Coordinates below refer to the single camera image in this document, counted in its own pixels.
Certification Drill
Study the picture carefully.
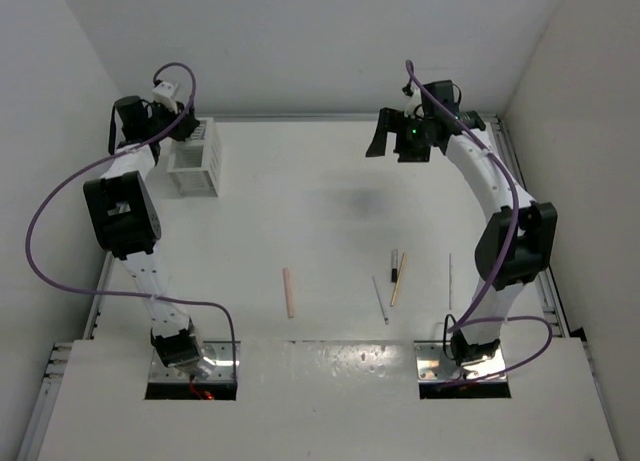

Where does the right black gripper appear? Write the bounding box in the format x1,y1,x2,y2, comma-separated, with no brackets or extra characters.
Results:
367,108,433,163

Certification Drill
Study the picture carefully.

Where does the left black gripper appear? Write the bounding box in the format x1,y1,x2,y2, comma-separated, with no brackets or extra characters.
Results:
143,99,197,142

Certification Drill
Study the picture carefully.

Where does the black silver eyeliner pen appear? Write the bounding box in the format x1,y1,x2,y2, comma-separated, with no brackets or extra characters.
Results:
391,249,399,284

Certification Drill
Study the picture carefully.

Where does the thin white makeup stick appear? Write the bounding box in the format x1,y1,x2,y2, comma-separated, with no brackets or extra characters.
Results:
448,252,453,311

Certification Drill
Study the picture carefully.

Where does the thin grey makeup pencil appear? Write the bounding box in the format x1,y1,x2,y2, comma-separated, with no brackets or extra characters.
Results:
372,276,390,326

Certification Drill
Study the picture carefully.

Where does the pink makeup stick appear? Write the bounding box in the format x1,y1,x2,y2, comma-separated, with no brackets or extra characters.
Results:
283,267,295,319

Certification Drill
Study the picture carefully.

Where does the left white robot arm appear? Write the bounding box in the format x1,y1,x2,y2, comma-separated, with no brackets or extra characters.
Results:
83,94,202,372

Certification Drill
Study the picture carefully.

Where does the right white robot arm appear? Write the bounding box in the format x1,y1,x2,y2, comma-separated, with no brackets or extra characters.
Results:
366,80,558,365

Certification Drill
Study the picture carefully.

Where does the white slatted organizer box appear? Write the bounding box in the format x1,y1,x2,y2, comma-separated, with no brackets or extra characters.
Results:
166,117,222,197

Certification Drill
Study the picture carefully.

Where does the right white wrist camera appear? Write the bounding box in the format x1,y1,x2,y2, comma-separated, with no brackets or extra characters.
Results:
402,83,424,119

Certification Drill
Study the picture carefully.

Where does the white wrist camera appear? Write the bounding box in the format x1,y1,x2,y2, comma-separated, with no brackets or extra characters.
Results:
402,83,424,119
152,80,180,113

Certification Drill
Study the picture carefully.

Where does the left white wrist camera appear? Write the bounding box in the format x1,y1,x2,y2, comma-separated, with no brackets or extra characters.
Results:
152,80,180,113

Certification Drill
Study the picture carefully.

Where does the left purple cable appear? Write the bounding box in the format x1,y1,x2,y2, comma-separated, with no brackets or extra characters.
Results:
25,62,238,382

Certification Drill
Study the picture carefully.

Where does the purple cable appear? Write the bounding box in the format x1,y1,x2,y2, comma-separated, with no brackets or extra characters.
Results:
25,62,238,382
405,59,554,382

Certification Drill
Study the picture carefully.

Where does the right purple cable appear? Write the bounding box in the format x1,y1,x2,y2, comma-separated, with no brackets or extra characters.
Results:
405,59,554,382

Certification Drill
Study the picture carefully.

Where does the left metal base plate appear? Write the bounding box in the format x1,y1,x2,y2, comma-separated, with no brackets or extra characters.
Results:
148,341,239,384

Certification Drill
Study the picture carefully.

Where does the metal base plate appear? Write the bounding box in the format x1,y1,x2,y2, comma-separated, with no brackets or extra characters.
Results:
414,341,508,386
148,341,239,384

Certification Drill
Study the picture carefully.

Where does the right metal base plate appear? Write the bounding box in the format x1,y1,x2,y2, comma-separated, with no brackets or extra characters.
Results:
414,341,508,386

